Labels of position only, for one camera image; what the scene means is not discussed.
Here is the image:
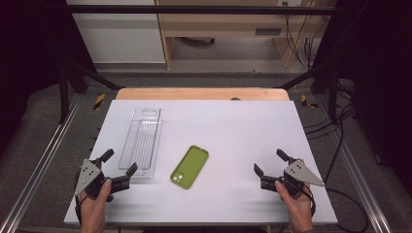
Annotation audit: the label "black curtain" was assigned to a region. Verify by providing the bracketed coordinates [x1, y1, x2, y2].
[0, 0, 96, 156]
[312, 0, 412, 197]

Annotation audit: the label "black floor cables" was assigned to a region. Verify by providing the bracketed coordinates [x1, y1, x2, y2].
[303, 82, 358, 141]

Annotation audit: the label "hanging black cables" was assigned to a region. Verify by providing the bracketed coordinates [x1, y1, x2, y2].
[283, 1, 324, 70]

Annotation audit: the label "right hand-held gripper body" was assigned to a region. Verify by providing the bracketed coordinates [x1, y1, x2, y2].
[260, 158, 326, 197]

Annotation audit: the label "white cabinet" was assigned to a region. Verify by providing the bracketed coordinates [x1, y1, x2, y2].
[65, 0, 167, 65]

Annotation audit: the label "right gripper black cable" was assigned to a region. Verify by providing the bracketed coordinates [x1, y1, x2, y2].
[302, 183, 370, 233]

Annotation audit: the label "green phone case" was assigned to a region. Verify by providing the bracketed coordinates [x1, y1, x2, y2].
[169, 145, 210, 190]

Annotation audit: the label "black metal stand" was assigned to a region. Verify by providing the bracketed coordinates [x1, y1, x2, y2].
[58, 59, 124, 124]
[275, 61, 341, 121]

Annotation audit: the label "yellow black tape strip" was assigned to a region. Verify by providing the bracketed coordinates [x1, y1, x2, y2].
[93, 93, 107, 112]
[300, 94, 321, 110]

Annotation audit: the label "light wooden desk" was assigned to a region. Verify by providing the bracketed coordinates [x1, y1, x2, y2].
[154, 0, 338, 71]

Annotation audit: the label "person's left hand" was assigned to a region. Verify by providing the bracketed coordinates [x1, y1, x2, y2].
[79, 179, 115, 222]

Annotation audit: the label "aluminium rail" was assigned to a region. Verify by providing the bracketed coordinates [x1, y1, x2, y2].
[315, 96, 394, 233]
[0, 93, 83, 233]

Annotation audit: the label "person's right hand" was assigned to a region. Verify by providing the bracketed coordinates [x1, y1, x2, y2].
[275, 180, 315, 224]

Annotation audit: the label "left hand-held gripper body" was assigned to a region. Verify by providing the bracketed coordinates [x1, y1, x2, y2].
[74, 157, 130, 197]

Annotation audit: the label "black horizontal frame bar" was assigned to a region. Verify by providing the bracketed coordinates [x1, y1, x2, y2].
[64, 4, 338, 16]

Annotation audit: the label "clear plastic tray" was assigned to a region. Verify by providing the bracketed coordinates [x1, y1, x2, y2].
[118, 107, 163, 181]

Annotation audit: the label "grey desk handle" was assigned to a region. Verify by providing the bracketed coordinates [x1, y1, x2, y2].
[255, 27, 283, 36]

